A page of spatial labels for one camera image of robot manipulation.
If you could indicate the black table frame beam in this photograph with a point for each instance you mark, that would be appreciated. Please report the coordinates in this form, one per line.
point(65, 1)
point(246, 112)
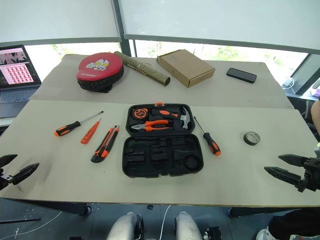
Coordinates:
point(62, 207)
point(255, 212)

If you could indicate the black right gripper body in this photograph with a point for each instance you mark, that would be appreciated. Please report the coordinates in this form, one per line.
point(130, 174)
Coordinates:
point(311, 172)

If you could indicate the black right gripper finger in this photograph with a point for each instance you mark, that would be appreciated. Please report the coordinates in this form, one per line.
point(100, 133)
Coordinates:
point(282, 175)
point(293, 160)

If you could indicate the person's black trouser leg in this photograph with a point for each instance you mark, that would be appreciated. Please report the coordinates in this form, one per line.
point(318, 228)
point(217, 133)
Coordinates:
point(295, 223)

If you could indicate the grey laptop computer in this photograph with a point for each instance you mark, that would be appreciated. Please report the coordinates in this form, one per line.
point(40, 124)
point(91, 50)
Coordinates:
point(15, 70)

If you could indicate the small white device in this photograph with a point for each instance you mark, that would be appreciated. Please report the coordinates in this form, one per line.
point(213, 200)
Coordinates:
point(288, 83)

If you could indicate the black tool case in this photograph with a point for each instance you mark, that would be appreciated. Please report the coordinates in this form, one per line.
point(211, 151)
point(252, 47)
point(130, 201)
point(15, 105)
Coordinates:
point(150, 160)

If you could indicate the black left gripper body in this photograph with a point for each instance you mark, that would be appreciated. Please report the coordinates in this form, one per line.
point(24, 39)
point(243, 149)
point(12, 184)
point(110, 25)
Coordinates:
point(5, 180)

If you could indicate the black orange utility knife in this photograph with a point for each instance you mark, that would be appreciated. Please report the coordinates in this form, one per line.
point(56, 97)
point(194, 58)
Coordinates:
point(103, 147)

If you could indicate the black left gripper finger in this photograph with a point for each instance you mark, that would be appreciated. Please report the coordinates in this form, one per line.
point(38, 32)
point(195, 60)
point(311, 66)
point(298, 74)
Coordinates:
point(25, 173)
point(7, 159)

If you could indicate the silver right robot leg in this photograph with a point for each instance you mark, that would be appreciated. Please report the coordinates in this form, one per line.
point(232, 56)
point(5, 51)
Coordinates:
point(187, 227)

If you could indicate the silver left robot leg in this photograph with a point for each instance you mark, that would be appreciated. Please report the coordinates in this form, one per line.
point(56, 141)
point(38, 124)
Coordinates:
point(123, 227)

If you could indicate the dark window frame post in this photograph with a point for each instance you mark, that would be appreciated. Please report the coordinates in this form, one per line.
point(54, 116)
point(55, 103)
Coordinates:
point(121, 25)

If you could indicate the black electrical tape roll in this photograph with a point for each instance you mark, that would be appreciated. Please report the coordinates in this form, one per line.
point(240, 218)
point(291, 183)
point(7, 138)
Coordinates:
point(246, 140)

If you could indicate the black orange tape measure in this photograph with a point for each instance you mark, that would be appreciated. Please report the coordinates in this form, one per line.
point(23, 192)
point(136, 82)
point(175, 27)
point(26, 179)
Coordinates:
point(140, 113)

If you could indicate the white roller blind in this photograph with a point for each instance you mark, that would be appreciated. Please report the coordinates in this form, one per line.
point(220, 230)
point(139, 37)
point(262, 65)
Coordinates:
point(220, 20)
point(57, 17)

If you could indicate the red round boxing pad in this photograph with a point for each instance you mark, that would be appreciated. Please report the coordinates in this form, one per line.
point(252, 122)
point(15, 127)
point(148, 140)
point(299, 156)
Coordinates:
point(100, 70)

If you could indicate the orange tester pen screwdriver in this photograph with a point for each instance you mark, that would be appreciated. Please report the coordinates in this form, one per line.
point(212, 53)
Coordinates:
point(87, 136)

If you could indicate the brown cardboard box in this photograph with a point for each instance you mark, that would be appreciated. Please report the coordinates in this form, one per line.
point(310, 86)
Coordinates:
point(186, 66)

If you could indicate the black smartphone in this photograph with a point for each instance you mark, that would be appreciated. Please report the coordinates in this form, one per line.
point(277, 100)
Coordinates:
point(241, 75)

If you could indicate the white sneaker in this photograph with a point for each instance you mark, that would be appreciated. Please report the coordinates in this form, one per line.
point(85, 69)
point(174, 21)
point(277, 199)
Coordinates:
point(265, 234)

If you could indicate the rolled green brown mat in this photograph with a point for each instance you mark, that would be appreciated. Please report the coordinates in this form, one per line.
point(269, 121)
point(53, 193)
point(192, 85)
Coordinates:
point(145, 70)

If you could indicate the silver robot leg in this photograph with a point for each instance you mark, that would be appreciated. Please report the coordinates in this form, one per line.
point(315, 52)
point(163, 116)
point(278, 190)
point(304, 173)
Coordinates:
point(123, 227)
point(187, 227)

